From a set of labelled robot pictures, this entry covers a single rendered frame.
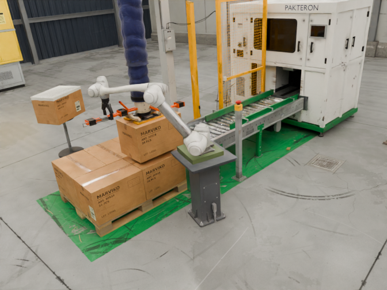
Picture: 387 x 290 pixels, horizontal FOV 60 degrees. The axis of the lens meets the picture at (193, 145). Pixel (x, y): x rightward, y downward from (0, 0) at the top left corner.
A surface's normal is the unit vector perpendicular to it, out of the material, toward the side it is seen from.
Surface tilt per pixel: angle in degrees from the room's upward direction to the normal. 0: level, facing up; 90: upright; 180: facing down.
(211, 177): 90
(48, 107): 90
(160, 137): 90
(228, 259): 0
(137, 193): 90
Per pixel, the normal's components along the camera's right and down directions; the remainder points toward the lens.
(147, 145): 0.67, 0.28
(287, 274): -0.07, -0.90
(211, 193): 0.47, 0.36
